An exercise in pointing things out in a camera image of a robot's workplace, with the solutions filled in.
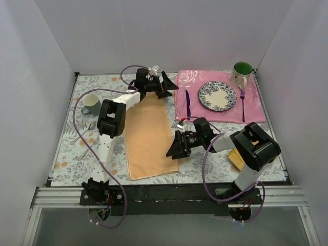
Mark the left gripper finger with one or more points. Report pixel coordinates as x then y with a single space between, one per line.
163 94
167 84

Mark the purple knife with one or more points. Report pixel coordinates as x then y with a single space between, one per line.
188 104

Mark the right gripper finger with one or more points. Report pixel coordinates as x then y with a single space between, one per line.
180 153
177 143

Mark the blue floral plate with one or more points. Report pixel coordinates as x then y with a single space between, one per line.
217 96

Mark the aluminium frame rail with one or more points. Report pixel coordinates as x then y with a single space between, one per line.
272 196

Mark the pink floral placemat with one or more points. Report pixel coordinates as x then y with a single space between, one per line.
192 80

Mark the silver fork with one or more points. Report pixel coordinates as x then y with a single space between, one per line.
85 152

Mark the yellow bamboo mat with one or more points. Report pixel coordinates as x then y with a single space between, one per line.
236 159

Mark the grey mug white inside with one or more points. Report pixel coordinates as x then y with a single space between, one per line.
92 105

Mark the floral mug green inside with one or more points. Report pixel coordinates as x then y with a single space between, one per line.
240 74

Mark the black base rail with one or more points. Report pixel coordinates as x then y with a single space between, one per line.
172 207

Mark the silver spoon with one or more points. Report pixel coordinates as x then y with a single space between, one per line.
91 126

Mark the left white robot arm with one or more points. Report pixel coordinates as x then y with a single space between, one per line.
111 124

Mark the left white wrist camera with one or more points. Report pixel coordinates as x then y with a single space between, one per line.
153 70

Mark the orange satin napkin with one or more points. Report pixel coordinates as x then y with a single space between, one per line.
147 137

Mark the purple fork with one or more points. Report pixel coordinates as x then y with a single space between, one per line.
242 96

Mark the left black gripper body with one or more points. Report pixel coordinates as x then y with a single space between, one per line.
161 85

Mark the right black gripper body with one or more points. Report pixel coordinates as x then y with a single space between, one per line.
181 142

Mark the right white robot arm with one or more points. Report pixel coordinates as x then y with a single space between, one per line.
254 145

